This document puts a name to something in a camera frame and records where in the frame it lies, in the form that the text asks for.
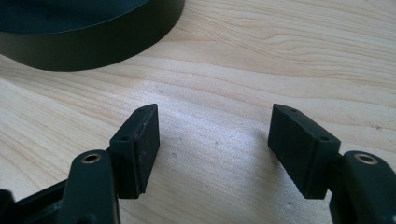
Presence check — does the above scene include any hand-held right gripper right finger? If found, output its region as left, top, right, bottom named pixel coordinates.
left=267, top=103, right=396, bottom=224

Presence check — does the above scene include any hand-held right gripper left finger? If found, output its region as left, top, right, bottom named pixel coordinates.
left=57, top=103, right=161, bottom=224

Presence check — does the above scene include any black round tray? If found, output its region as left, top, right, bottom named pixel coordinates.
left=0, top=0, right=186, bottom=72

